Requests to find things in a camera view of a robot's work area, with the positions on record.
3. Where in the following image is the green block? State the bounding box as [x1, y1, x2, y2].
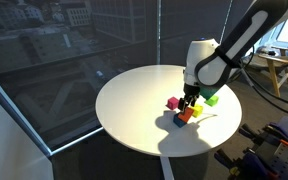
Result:
[204, 94, 220, 108]

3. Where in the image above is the purple orange spring clamp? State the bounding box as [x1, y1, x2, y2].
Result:
[238, 122, 288, 149]
[213, 148, 282, 180]

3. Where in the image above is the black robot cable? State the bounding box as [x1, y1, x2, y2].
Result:
[240, 46, 288, 110]
[242, 68, 288, 119]

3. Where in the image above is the window corner post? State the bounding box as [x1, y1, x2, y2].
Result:
[218, 0, 235, 45]

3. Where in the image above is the wooden lounge chair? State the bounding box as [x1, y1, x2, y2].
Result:
[241, 44, 288, 100]

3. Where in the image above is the magenta block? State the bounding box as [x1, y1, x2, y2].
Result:
[165, 96, 181, 111]

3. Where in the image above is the metal window sill rail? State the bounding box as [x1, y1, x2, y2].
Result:
[0, 65, 105, 158]

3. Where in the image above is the orange block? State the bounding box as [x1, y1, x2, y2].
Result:
[177, 106, 195, 124]

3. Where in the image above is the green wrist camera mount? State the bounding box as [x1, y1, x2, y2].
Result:
[199, 84, 223, 101]

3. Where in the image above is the perforated metal breadboard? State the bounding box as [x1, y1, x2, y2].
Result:
[250, 132, 288, 180]

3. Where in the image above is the yellow block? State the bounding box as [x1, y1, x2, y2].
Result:
[190, 103, 204, 119]

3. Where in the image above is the metal window mullion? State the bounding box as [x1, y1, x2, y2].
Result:
[155, 0, 162, 66]

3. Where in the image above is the blue block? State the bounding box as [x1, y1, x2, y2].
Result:
[172, 113, 188, 129]

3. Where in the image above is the white table base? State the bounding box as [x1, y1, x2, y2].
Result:
[159, 155, 176, 180]

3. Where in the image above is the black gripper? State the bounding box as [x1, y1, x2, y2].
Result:
[177, 82, 201, 113]

